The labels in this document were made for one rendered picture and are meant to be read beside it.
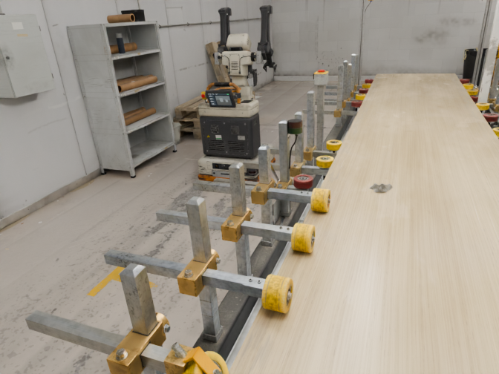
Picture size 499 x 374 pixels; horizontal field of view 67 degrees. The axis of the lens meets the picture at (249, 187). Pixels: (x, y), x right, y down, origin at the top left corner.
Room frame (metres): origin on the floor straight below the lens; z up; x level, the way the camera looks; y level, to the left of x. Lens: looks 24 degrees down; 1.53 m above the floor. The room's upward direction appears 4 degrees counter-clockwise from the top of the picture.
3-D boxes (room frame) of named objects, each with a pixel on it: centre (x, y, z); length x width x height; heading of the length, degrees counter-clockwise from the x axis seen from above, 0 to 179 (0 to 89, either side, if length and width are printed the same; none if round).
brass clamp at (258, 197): (1.25, -0.05, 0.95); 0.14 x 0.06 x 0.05; 157
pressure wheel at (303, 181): (1.43, -0.23, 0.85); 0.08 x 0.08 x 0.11
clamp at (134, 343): (0.56, 0.24, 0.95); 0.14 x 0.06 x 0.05; 157
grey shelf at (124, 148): (4.28, 1.28, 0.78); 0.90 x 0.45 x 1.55; 157
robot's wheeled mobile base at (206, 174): (3.67, 0.10, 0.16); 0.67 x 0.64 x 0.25; 158
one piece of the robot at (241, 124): (3.59, 0.14, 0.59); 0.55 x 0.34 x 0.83; 68
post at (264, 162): (1.27, -0.06, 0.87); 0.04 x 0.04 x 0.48; 67
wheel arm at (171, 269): (0.79, 0.18, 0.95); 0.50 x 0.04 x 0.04; 67
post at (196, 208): (0.81, 0.13, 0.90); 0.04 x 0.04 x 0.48; 67
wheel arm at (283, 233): (1.02, 0.08, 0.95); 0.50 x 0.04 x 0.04; 67
